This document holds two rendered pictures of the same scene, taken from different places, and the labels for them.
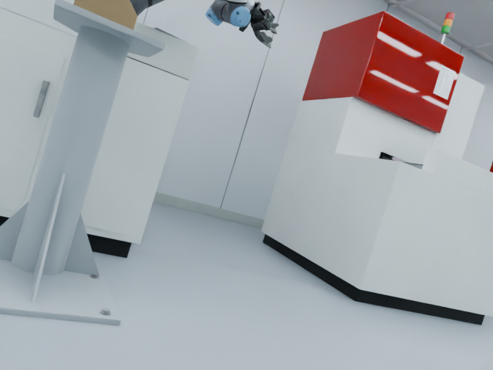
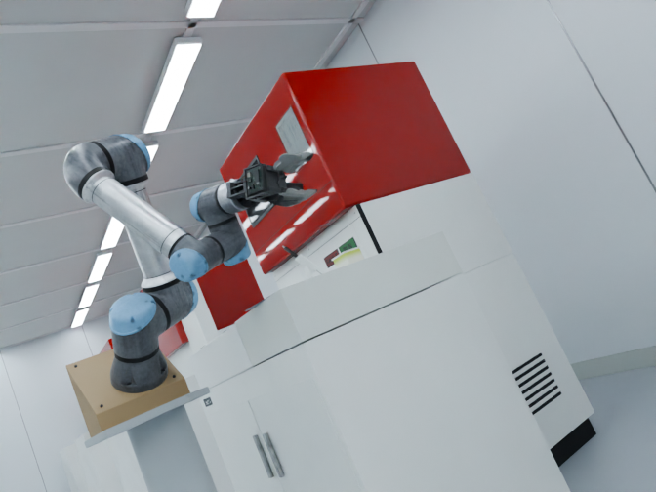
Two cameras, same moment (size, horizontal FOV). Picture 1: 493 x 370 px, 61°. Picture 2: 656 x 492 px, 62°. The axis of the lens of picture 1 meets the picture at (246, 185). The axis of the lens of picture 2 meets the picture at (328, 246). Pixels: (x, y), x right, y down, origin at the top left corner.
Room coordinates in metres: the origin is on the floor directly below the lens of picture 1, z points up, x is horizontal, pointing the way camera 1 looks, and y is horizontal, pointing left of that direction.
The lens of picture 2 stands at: (1.71, -1.02, 0.79)
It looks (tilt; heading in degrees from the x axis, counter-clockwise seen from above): 9 degrees up; 79
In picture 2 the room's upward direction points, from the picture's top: 24 degrees counter-clockwise
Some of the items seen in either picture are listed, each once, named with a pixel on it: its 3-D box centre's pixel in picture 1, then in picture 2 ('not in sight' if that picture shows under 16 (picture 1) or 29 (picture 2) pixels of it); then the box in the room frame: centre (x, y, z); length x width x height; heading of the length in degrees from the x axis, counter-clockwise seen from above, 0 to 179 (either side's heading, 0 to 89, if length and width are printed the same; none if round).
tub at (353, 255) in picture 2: not in sight; (349, 262); (2.08, 0.69, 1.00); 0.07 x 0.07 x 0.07; 28
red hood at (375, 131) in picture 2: not in sight; (337, 170); (2.38, 1.44, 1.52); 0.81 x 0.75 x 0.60; 114
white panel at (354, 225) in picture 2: not in sight; (327, 284); (2.09, 1.31, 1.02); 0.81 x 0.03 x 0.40; 114
